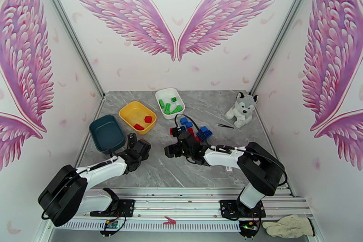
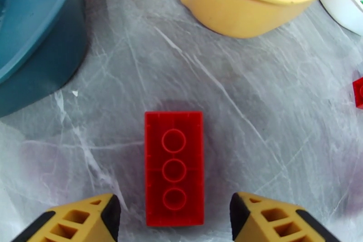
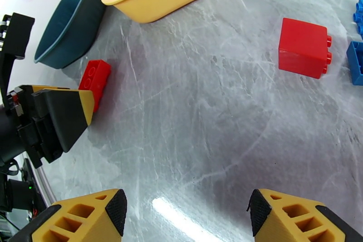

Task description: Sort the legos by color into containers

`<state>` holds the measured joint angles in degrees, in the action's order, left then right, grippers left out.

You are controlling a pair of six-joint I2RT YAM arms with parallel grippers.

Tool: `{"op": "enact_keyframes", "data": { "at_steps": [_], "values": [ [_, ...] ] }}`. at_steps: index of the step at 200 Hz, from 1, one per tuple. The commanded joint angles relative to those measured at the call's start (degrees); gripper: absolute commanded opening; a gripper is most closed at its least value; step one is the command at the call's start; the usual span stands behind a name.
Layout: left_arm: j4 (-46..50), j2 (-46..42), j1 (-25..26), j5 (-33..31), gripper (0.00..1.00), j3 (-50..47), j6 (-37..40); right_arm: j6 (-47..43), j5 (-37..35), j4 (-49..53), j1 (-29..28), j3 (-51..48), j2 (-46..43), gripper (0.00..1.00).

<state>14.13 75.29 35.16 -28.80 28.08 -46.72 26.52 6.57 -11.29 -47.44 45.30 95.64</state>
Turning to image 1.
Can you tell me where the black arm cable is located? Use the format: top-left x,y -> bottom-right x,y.
41,147 -> 134,221
174,113 -> 288,188

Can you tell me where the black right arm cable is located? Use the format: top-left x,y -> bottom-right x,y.
174,113 -> 288,188

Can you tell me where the yellow plastic bin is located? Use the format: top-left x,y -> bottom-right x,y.
118,101 -> 157,134

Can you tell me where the white plastic bin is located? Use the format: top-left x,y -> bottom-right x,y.
155,88 -> 186,120

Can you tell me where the grey white husky plush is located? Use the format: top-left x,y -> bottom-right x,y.
225,91 -> 259,129

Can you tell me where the aluminium frame post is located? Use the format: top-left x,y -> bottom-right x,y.
250,0 -> 325,96
32,0 -> 106,98

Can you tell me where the long red lego brick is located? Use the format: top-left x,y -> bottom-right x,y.
187,128 -> 201,142

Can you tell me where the white work glove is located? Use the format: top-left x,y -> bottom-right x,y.
262,214 -> 316,239

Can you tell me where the small circuit board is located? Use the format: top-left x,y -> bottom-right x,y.
99,220 -> 125,236
238,221 -> 260,236

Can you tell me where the white slotted cable duct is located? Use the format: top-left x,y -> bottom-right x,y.
52,220 -> 242,233

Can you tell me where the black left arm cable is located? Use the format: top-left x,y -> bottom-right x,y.
41,147 -> 134,221

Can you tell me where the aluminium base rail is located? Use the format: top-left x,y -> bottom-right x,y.
44,188 -> 315,222

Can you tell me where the teal plastic bin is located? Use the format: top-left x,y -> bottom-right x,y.
88,114 -> 126,154

